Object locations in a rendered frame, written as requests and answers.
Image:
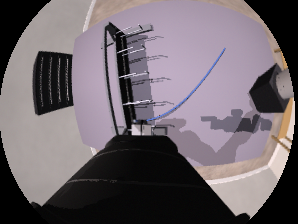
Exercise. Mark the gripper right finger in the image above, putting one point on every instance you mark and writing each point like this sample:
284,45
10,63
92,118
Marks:
146,128

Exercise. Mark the black patch panel rack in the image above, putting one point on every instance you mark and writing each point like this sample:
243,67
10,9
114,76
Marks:
121,62

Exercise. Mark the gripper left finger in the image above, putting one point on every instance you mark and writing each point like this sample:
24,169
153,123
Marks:
137,128

